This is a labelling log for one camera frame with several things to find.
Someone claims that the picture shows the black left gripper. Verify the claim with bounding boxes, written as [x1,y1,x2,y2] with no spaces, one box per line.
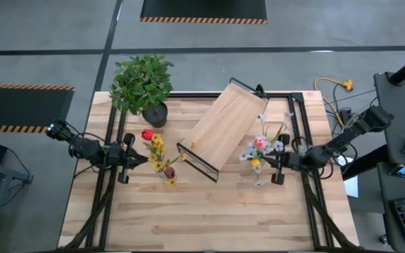
[108,132,150,185]

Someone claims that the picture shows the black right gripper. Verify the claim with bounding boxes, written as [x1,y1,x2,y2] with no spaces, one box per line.
[262,134,311,186]

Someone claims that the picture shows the pink and white flower bouquet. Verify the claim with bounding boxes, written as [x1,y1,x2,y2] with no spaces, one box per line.
[258,110,295,154]

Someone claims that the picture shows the yellow artificial flower stem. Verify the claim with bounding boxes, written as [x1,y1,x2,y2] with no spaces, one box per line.
[166,141,197,188]
[147,153,170,174]
[150,133,167,155]

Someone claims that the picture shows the red and yellow flower bouquet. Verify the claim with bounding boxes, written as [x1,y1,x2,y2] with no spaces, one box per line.
[140,129,168,176]

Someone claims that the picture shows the smooth clear glass vase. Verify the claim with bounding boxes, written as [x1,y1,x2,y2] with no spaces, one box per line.
[157,168,175,184]

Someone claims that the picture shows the green potted plant black pot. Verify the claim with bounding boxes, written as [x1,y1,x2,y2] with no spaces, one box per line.
[109,53,176,129]

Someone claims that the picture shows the black power strip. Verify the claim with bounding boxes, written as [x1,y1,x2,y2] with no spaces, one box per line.
[338,108,354,124]

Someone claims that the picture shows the black mat hazard striped edge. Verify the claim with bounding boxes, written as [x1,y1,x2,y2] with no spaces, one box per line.
[0,83,76,134]
[139,0,269,25]

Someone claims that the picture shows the black side desk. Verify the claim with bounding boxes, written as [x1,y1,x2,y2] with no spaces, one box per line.
[373,71,405,253]

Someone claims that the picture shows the wooden shelf black metal frame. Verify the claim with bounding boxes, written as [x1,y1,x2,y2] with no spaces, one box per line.
[176,77,271,183]

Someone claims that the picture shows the black aluminium table frame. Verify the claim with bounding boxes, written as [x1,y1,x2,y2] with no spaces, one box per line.
[57,90,360,253]

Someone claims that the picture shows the yellow extension cord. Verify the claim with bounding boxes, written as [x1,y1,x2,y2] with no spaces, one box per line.
[314,77,354,129]

